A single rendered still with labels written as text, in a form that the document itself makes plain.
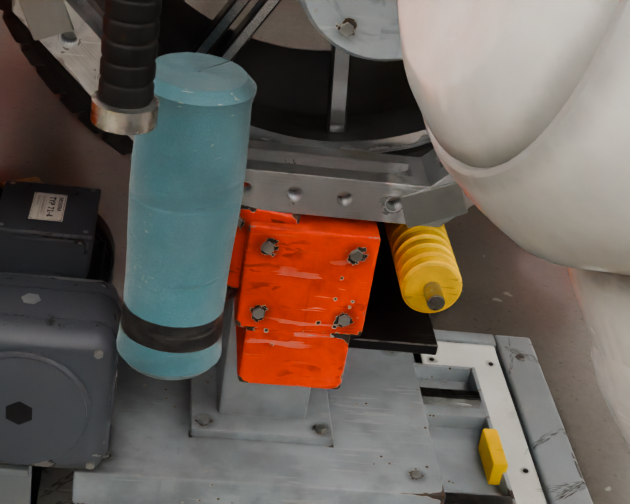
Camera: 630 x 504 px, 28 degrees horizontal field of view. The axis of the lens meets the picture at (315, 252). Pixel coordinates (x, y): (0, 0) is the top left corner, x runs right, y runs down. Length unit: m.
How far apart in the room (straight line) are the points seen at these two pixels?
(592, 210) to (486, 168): 0.02
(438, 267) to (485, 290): 1.06
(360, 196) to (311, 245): 0.06
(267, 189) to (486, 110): 0.88
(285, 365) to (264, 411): 0.24
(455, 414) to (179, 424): 0.38
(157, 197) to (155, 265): 0.06
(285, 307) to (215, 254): 0.18
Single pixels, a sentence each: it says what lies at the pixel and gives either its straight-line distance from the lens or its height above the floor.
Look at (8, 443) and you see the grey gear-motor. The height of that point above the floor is 0.28.
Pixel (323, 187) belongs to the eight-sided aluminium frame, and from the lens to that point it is 1.10.
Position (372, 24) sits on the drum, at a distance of 0.89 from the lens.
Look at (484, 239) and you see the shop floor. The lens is 2.38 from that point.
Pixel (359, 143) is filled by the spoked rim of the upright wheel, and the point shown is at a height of 0.62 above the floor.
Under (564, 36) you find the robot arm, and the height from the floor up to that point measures 1.04.
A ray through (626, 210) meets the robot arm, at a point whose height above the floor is 1.02.
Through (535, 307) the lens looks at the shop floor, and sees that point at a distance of 2.21.
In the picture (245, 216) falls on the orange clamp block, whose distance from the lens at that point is 1.11.
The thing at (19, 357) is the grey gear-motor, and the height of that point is 0.38.
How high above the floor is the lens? 1.11
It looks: 30 degrees down
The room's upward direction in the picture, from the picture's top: 10 degrees clockwise
